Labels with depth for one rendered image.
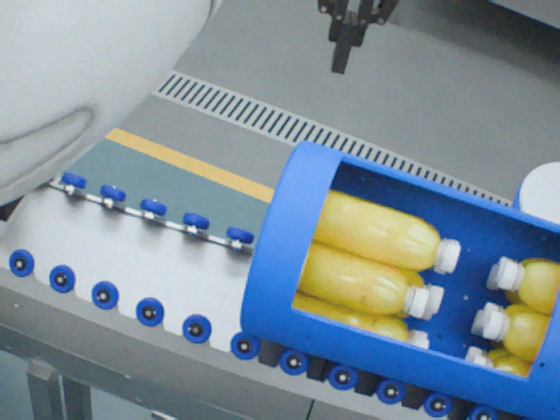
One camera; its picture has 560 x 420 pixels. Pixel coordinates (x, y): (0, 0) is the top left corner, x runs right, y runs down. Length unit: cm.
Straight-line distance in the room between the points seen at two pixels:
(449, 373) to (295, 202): 31
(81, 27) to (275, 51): 320
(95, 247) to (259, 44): 216
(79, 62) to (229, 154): 272
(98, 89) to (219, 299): 111
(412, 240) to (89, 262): 54
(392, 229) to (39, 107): 93
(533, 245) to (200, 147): 183
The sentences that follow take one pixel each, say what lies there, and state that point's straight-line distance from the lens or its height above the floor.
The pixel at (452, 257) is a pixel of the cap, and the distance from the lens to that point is 127.
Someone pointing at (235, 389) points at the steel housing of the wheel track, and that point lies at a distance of 144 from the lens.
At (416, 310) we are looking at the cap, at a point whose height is 112.
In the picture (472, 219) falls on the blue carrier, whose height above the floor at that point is 112.
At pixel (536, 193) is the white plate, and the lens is 164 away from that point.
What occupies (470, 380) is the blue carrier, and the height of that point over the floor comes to 109.
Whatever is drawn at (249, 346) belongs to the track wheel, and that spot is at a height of 97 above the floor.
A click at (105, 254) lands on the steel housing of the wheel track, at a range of 152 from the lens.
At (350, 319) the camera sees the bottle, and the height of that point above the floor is 109.
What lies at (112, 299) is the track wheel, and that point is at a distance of 141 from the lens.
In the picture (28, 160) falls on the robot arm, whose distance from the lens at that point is 37.
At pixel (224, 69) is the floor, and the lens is 344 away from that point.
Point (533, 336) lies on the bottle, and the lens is 128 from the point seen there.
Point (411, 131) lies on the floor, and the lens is 334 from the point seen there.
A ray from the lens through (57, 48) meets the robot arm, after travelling 36.
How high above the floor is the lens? 207
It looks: 45 degrees down
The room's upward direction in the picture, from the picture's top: 11 degrees clockwise
